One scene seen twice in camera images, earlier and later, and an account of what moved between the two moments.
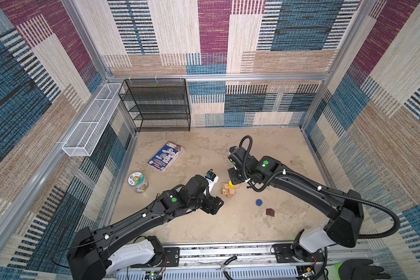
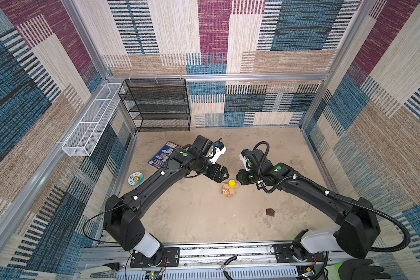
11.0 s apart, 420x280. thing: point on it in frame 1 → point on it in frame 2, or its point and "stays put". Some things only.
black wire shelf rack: [157, 104] stays put
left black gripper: [213, 206] → [219, 178]
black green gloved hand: [360, 269] stays put
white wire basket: [83, 140] stays put
